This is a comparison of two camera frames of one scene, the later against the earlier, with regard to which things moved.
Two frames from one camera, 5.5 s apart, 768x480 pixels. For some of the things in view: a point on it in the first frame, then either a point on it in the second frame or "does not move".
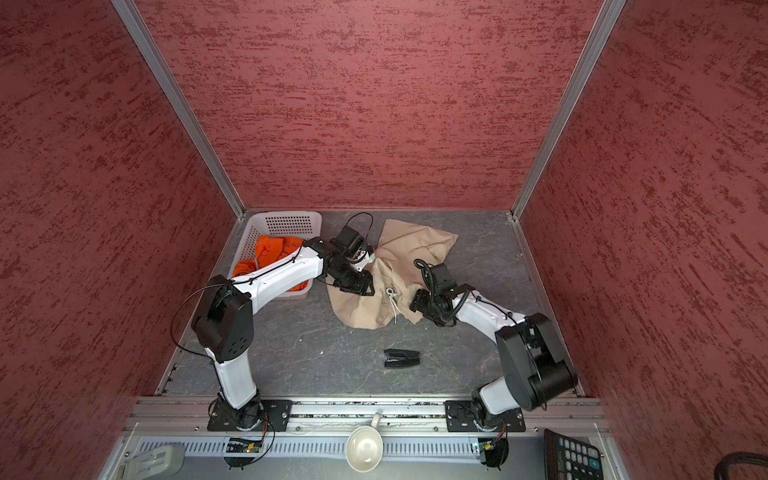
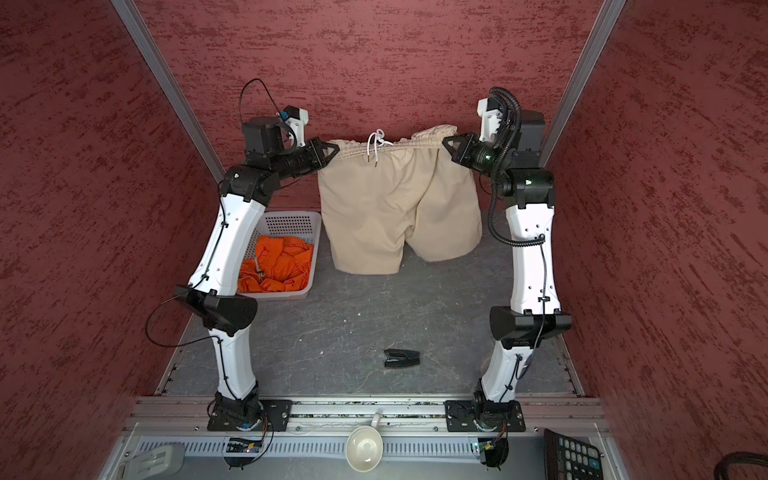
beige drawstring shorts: x=403 y=253 -> x=381 y=191
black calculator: x=568 y=459 does not move
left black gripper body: x=350 y=279 -> x=293 y=160
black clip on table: x=399 y=358 does not move
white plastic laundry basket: x=280 y=224 does not move
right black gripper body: x=429 y=306 -> x=491 y=157
